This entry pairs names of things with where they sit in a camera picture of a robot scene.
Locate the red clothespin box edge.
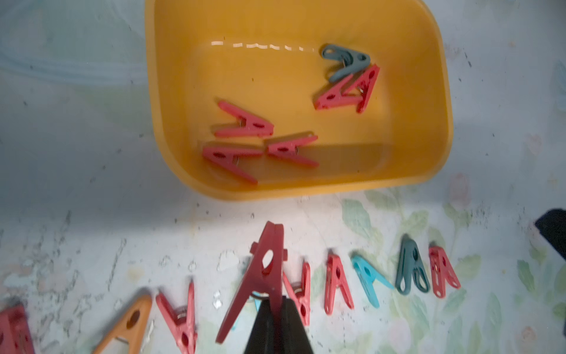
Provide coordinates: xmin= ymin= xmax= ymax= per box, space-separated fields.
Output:
xmin=215 ymin=100 xmax=274 ymax=138

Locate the grey-green clothespin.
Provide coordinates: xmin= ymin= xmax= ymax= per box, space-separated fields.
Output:
xmin=395 ymin=234 xmax=430 ymax=296

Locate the yellow plastic storage box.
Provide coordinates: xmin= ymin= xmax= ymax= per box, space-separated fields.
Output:
xmin=144 ymin=1 xmax=453 ymax=201

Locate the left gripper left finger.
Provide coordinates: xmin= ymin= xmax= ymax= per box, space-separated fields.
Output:
xmin=244 ymin=299 xmax=276 ymax=354

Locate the light teal clothespin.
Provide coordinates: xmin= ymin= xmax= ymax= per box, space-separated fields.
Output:
xmin=351 ymin=255 xmax=394 ymax=308

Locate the red clothespin placed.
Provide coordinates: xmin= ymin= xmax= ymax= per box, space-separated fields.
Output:
xmin=282 ymin=261 xmax=311 ymax=327
xmin=156 ymin=281 xmax=198 ymax=354

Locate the grey-blue clothespin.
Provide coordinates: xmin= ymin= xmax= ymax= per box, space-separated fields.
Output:
xmin=321 ymin=44 xmax=371 ymax=83

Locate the red clothespin second row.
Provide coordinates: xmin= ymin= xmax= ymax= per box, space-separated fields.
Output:
xmin=266 ymin=133 xmax=319 ymax=168

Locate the pink-red clothespin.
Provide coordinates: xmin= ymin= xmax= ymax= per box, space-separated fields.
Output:
xmin=324 ymin=253 xmax=355 ymax=316

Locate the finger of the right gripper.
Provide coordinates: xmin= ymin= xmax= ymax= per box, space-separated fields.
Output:
xmin=534 ymin=209 xmax=566 ymax=259

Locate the clear plastic box lid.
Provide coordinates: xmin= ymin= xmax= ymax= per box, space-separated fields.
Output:
xmin=1 ymin=1 xmax=147 ymax=86

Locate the red clothespin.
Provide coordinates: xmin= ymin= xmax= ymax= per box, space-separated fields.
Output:
xmin=0 ymin=303 xmax=35 ymax=354
xmin=202 ymin=146 xmax=263 ymax=184
xmin=429 ymin=246 xmax=461 ymax=299

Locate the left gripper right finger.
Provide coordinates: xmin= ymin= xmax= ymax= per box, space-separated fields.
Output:
xmin=281 ymin=297 xmax=313 ymax=354

